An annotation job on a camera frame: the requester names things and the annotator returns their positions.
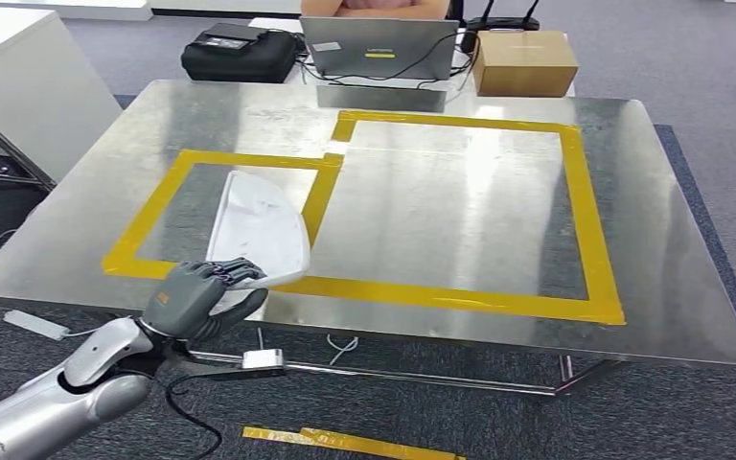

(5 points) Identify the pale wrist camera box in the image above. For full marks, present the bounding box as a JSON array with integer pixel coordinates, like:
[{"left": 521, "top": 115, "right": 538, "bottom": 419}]
[{"left": 241, "top": 349, "right": 287, "bottom": 373}]

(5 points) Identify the brown cardboard box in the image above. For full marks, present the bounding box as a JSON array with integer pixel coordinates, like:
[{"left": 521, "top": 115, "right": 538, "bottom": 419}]
[{"left": 472, "top": 30, "right": 580, "bottom": 99}]

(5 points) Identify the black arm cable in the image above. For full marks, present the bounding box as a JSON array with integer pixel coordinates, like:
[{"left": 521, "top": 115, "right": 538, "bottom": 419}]
[{"left": 163, "top": 371, "right": 245, "bottom": 460}]

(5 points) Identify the grey laptop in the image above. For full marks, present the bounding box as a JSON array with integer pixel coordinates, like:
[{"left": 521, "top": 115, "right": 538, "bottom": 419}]
[{"left": 299, "top": 15, "right": 461, "bottom": 81}]

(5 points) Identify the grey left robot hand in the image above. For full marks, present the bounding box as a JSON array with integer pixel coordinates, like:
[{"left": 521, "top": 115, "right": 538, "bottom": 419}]
[{"left": 141, "top": 256, "right": 270, "bottom": 345}]

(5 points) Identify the black carrying case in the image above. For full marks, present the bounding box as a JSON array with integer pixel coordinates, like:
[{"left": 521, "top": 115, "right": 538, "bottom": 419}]
[{"left": 180, "top": 23, "right": 299, "bottom": 85}]

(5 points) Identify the person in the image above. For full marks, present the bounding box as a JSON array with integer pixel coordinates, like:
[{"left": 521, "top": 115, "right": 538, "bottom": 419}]
[{"left": 299, "top": 0, "right": 453, "bottom": 20}]

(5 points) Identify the black wifi router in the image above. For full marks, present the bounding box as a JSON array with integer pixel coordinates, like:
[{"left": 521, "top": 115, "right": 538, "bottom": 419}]
[{"left": 463, "top": 0, "right": 541, "bottom": 35}]

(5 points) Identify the white plastic car part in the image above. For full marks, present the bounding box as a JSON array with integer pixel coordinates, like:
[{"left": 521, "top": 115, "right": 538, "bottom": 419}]
[{"left": 205, "top": 170, "right": 312, "bottom": 292}]

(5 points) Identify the white power strip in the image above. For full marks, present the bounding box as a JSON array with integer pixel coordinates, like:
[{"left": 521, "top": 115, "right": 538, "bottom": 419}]
[{"left": 2, "top": 309, "right": 71, "bottom": 339}]

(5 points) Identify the steel workbench table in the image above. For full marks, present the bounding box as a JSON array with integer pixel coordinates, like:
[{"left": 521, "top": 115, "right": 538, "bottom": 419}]
[
  {"left": 0, "top": 79, "right": 736, "bottom": 398},
  {"left": 0, "top": 6, "right": 61, "bottom": 192}
]

